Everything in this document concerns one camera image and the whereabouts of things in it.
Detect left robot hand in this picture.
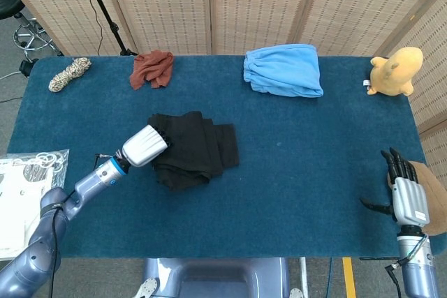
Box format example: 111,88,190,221
122,125,175,168

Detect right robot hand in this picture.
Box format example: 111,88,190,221
359,147,431,225

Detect black trousers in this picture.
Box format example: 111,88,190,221
146,111,240,193

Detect rust brown cloth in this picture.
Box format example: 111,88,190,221
129,50,175,91

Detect yellow plush toy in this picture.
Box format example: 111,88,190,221
362,46,424,97

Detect clear plastic bag with papers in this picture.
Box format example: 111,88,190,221
0,149,70,260

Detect white table leg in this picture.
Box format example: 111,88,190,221
299,258,309,298

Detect blue carpet table cover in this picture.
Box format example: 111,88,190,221
6,55,437,260

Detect black power adapter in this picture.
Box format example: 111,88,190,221
19,59,39,77

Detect blue robot torso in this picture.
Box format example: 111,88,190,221
134,258,308,298

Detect black tripod stand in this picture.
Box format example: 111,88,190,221
78,0,139,57

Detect light blue fleece garment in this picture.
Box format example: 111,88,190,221
243,43,325,98

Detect black seat chrome stool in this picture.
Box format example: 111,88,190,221
0,0,66,60

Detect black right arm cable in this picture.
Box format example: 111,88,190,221
383,233,430,298

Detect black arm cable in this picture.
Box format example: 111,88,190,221
383,233,430,298
47,189,78,298

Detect blue floor cable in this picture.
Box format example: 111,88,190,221
326,258,335,298

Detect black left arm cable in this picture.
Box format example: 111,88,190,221
47,189,78,298

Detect thin black hanging cable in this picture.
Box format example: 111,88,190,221
81,0,105,55

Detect white floor cable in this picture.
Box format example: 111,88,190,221
0,69,25,81

